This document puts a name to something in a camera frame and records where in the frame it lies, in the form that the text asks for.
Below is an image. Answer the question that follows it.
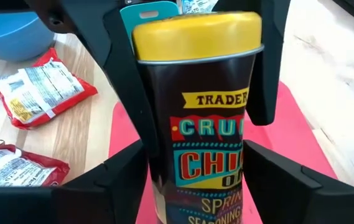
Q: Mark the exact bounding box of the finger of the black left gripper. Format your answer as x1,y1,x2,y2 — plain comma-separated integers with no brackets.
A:
24,0,159,156
213,0,291,127

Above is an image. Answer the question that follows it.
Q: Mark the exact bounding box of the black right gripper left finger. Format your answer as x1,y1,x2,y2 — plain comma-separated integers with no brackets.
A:
0,139,149,224

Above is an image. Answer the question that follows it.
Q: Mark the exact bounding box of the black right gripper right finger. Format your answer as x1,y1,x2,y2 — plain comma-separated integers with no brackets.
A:
243,139,354,224

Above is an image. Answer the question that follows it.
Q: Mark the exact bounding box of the pink plastic tray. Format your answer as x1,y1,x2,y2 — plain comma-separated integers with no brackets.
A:
108,81,338,224

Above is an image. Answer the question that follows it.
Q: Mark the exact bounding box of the teal green plastic bin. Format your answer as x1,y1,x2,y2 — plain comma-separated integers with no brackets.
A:
119,1,180,43

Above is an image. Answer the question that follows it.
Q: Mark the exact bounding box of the yellow-lid seasoning can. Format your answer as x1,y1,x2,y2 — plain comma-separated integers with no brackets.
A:
132,11,264,224

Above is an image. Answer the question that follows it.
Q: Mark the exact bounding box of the red ramen noodle packet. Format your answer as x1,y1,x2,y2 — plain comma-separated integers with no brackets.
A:
0,47,99,131
0,141,71,188

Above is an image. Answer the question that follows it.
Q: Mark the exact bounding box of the blue white ramen packet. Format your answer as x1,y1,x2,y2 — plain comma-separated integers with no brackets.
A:
181,0,218,15

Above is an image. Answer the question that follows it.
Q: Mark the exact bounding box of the blue round bowl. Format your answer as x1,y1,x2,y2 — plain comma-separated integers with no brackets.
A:
0,11,56,62

